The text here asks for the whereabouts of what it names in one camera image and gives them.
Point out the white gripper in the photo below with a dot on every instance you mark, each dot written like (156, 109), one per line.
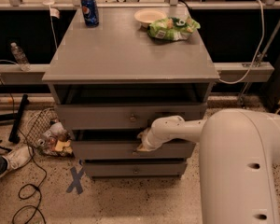
(151, 139)

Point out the white paper bowl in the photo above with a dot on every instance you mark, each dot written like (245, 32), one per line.
(147, 16)

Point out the grey bottom drawer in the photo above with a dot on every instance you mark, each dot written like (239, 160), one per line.
(113, 169)

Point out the white sneaker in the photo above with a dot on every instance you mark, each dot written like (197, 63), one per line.
(18, 158)

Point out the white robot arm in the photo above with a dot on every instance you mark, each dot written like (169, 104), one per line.
(238, 149)

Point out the black stand leg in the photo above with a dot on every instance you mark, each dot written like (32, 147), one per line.
(16, 117)

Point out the green chip bag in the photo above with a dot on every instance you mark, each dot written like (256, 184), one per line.
(173, 29)

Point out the blue Pepsi can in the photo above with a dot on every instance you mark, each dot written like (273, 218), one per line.
(90, 12)

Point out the clear plastic water bottle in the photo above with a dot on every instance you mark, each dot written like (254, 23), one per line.
(20, 57)

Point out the blue tape X mark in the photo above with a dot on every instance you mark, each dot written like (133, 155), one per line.
(76, 184)

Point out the grey drawer cabinet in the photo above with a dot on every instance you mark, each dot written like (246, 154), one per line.
(118, 63)

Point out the grey drawer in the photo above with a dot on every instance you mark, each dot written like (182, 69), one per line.
(97, 117)
(113, 169)
(127, 150)

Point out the grey top drawer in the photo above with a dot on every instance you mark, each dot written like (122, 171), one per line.
(97, 117)

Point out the wire basket with trash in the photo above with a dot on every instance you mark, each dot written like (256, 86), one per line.
(47, 135)

